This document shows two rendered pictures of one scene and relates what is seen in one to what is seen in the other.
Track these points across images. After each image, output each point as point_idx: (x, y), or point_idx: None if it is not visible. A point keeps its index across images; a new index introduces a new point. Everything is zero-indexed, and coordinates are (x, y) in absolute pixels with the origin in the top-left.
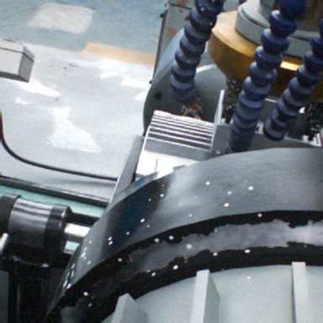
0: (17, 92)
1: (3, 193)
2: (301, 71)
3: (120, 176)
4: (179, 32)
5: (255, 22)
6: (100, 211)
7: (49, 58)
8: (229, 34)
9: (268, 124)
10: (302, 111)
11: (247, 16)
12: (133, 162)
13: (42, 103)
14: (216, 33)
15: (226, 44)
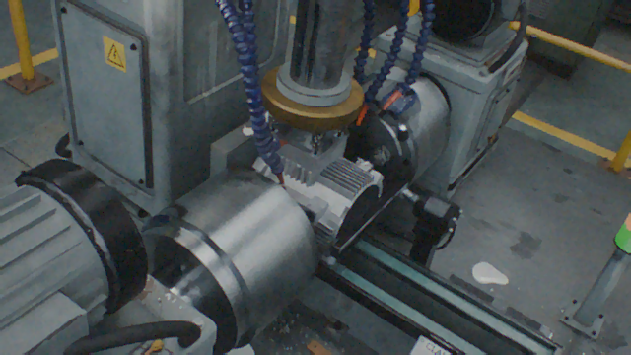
0: None
1: (455, 210)
2: (370, 44)
3: (374, 215)
4: (251, 280)
5: (349, 79)
6: (358, 282)
7: None
8: (356, 95)
9: (363, 79)
10: (276, 130)
11: (349, 83)
12: (359, 223)
13: None
14: (362, 100)
15: (363, 93)
